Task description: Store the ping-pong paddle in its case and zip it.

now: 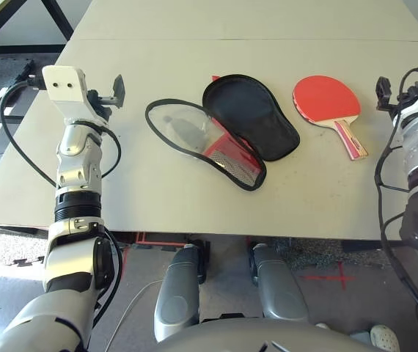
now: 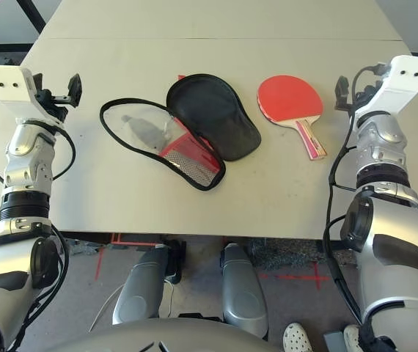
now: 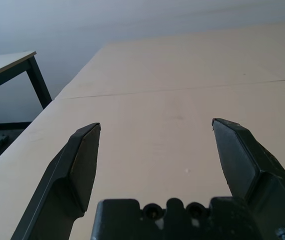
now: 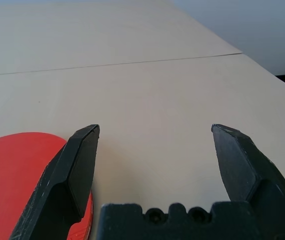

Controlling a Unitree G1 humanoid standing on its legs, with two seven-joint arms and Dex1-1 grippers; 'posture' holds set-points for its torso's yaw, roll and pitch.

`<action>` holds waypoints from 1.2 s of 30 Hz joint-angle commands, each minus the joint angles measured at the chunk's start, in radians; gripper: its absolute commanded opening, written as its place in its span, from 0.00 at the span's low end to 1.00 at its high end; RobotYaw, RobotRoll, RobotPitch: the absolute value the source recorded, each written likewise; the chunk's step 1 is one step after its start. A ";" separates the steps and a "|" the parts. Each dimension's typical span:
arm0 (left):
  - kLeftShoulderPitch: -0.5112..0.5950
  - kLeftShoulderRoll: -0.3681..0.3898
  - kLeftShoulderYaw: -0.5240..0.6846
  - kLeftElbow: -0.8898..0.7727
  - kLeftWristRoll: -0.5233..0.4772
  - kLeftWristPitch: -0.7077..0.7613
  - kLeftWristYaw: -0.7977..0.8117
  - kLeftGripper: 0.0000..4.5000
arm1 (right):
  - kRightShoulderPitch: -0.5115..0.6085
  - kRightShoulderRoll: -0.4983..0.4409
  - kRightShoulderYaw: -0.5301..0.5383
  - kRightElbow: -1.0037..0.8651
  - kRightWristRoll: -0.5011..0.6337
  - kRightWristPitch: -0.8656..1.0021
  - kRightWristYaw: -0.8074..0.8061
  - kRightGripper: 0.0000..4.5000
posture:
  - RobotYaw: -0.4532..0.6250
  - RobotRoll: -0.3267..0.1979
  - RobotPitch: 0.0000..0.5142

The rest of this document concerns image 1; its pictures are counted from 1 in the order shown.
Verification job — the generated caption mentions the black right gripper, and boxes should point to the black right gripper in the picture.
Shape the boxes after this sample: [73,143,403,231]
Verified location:
[375,76,418,120]

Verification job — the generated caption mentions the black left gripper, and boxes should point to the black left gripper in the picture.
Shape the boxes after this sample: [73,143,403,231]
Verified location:
[86,74,126,124]

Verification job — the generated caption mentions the red ping-pong paddle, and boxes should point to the red ping-pong paddle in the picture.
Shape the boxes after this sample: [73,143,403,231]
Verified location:
[292,75,370,161]

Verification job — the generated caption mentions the red black paddle case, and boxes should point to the red black paddle case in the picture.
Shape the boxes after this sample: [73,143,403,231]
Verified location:
[144,73,301,192]

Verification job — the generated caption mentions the black foam floor mat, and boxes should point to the black foam floor mat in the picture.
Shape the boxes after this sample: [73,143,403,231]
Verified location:
[0,54,37,103]

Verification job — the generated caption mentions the red floor tape cross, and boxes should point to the red floor tape cross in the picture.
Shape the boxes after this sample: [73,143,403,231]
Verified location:
[300,262,356,293]

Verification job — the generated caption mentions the speckled grey foam mat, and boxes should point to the speckled grey foam mat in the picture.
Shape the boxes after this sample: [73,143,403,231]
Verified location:
[0,225,48,268]

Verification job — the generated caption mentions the grey robot left leg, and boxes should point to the grey robot left leg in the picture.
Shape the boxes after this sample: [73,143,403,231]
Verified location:
[153,240,210,342]

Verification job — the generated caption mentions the grey robot leg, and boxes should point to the grey robot leg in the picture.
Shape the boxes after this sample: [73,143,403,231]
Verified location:
[249,241,309,323]
[153,240,210,342]

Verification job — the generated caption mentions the grey robot right leg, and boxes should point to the grey robot right leg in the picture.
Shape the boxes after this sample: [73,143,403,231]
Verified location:
[249,241,309,323]

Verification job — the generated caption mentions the grey foot pedal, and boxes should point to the grey foot pedal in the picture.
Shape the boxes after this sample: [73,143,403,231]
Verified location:
[348,329,373,345]

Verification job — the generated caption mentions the grey robot torso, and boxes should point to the grey robot torso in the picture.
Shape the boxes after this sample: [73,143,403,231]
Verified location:
[155,317,375,352]

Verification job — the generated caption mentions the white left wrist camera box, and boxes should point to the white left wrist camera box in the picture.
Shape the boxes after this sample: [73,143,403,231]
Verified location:
[42,65,87,122]

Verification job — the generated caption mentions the black metal table frame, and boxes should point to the black metal table frame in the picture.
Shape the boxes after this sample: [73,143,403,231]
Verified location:
[0,0,74,124]

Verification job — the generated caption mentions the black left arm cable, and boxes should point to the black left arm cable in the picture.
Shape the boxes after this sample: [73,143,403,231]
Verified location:
[0,75,125,331]

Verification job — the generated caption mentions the white floor cable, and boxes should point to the white floor cable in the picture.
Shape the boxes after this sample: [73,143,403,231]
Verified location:
[104,280,164,352]

